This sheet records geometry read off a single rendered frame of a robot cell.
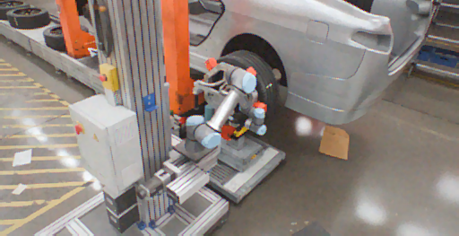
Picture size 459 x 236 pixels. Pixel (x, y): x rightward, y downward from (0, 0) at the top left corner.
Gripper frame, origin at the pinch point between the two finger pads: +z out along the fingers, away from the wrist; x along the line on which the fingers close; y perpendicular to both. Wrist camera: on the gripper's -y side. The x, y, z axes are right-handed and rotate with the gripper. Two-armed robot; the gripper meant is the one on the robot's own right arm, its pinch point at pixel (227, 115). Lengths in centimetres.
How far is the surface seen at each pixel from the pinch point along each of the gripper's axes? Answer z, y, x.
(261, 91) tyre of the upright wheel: -11.6, 15.2, -28.9
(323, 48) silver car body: -44, 53, -57
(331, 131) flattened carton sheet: -37, -81, -159
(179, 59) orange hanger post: 63, 26, -9
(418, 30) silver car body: -80, 40, -220
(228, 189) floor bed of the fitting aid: -8, -75, 3
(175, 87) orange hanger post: 66, -1, -5
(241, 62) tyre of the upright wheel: 10.5, 33.3, -29.4
